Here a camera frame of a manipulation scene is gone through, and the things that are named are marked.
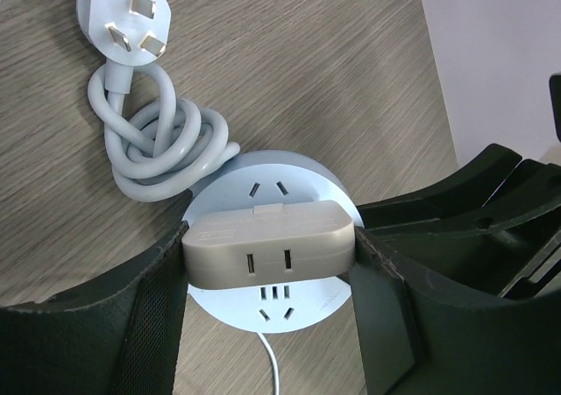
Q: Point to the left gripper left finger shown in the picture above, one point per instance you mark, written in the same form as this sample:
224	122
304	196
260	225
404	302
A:
93	296

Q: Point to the round blue socket base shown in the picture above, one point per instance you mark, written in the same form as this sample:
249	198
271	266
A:
266	178

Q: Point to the small white plug adapter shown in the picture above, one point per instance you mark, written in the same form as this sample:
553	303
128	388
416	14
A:
269	244

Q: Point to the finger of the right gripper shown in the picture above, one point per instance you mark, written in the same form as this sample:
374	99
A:
510	247
463	191

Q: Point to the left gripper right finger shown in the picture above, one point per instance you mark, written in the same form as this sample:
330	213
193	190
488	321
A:
422	333

